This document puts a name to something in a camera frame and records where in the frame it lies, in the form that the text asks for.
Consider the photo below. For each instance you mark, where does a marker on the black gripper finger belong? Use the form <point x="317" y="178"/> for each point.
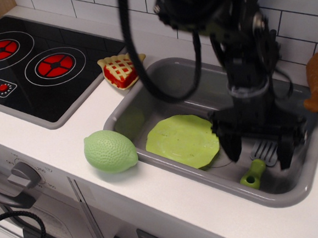
<point x="285" y="151"/>
<point x="232" y="145"/>

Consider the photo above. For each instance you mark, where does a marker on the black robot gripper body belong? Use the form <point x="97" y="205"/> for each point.
<point x="258" y="116"/>

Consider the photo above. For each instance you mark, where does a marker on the grey green toy spatula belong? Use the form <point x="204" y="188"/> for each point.
<point x="263" y="155"/>

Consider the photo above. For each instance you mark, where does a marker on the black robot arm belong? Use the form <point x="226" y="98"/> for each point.
<point x="248" y="52"/>

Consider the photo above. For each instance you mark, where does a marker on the light green plastic plate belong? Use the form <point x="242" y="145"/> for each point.
<point x="187" y="139"/>

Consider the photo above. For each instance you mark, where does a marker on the dark grey sink faucet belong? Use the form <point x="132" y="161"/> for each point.
<point x="296" y="23"/>

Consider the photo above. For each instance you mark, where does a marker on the brown toy chicken drumstick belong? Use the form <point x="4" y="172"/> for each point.
<point x="311" y="103"/>

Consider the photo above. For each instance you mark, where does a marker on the green toy lemon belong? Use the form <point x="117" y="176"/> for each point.
<point x="110" y="151"/>

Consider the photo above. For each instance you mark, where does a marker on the toy cherry pie slice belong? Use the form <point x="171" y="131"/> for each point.
<point x="119" y="71"/>

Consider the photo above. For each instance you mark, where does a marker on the black toy stove top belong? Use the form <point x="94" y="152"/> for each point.
<point x="47" y="72"/>

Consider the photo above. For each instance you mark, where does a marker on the grey oven knob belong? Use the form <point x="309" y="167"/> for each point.
<point x="24" y="176"/>

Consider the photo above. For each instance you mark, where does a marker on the grey oven door handle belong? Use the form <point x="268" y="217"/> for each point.
<point x="22" y="200"/>

